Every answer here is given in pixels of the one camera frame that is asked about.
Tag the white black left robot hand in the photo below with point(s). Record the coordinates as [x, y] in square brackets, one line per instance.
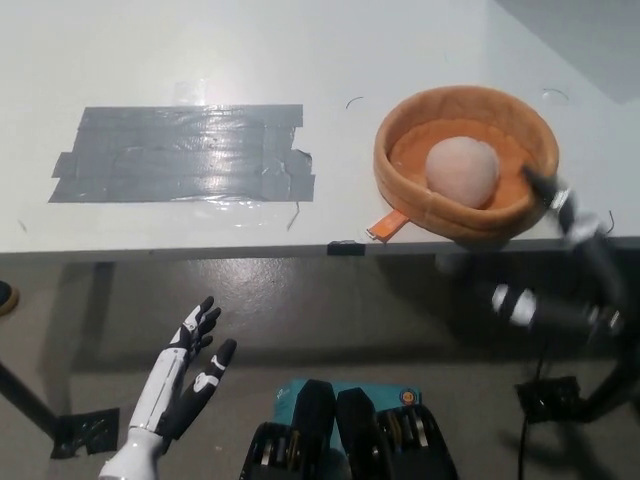
[162, 385]

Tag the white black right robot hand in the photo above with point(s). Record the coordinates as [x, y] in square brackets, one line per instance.
[595, 260]

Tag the pale pink plush dumpling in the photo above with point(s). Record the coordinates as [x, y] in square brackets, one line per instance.
[462, 172]

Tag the orange soft plush plate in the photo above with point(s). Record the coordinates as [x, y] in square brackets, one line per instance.
[400, 165]

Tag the black floor tape patch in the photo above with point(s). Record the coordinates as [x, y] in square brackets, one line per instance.
[550, 400]
[87, 432]

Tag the black stand leg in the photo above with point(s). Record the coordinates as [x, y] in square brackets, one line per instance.
[612, 385]
[30, 390]

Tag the dark shoe with tan sole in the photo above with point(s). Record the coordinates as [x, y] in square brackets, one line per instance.
[7, 297]

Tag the small black tape piece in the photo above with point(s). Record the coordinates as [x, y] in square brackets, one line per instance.
[346, 247]

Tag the grey duct tape patch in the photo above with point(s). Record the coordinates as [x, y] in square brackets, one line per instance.
[185, 155]

